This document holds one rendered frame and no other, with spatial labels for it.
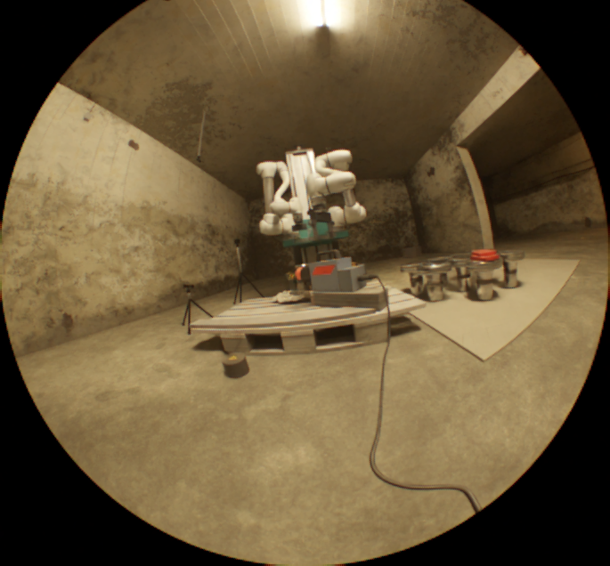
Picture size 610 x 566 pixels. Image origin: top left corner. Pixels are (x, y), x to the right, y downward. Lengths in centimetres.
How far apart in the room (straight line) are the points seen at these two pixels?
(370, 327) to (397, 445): 52
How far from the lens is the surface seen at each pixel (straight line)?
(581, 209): 892
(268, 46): 272
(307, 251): 196
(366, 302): 84
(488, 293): 128
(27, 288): 249
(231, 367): 77
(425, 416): 54
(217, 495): 49
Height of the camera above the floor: 42
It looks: level
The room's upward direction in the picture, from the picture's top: 9 degrees counter-clockwise
